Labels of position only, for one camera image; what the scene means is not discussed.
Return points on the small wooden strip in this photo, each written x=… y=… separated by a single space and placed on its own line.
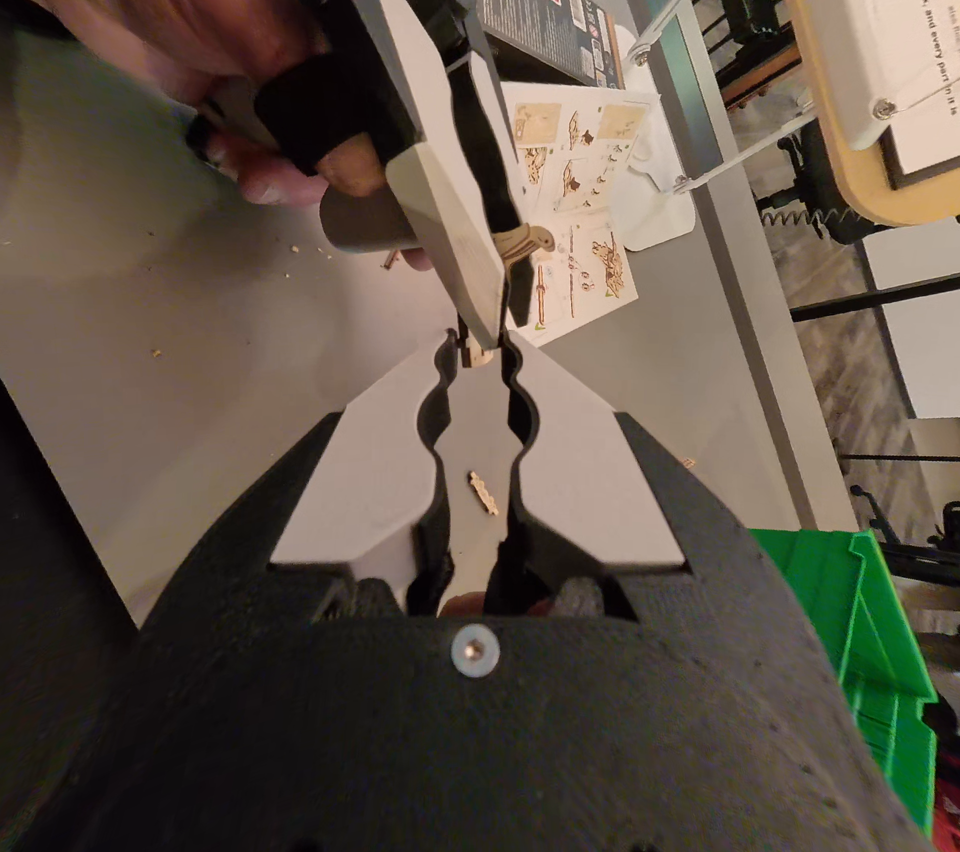
x=484 y=492

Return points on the wooden display board with sheet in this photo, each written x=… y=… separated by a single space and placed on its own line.
x=847 y=4

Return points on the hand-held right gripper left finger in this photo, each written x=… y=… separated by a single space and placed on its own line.
x=352 y=484

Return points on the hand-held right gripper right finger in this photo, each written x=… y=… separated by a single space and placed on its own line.
x=592 y=484

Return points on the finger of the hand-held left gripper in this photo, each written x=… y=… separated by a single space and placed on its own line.
x=450 y=229
x=480 y=132

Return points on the green storage bin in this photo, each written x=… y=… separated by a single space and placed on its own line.
x=810 y=582

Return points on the white instruction booklet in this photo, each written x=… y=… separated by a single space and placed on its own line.
x=592 y=207

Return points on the wooden model assembly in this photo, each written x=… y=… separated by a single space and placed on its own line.
x=525 y=243

